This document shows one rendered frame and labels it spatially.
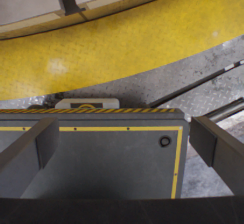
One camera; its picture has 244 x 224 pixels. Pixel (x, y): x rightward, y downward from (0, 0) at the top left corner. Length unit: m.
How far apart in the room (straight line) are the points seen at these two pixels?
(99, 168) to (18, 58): 0.62
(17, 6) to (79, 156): 0.46
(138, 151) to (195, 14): 0.63
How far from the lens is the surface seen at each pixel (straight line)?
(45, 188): 0.70
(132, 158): 0.57
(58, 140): 0.17
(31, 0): 0.56
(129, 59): 0.80
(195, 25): 0.88
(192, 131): 0.17
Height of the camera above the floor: 0.80
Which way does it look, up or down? 75 degrees down
